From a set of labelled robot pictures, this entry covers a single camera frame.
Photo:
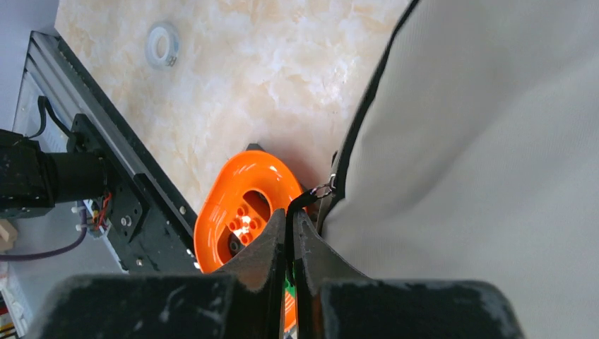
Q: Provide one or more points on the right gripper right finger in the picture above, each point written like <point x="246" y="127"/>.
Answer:
<point x="335" y="300"/>

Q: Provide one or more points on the orange ring toy on bricks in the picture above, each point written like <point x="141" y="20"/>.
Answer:
<point x="239" y="245"/>

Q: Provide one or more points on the cream canvas student bag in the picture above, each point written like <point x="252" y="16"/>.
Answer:
<point x="474" y="155"/>

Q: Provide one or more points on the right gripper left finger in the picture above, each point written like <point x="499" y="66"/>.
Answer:
<point x="142" y="305"/>

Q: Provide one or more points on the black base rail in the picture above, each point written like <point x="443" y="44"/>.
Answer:
<point x="150" y="222"/>

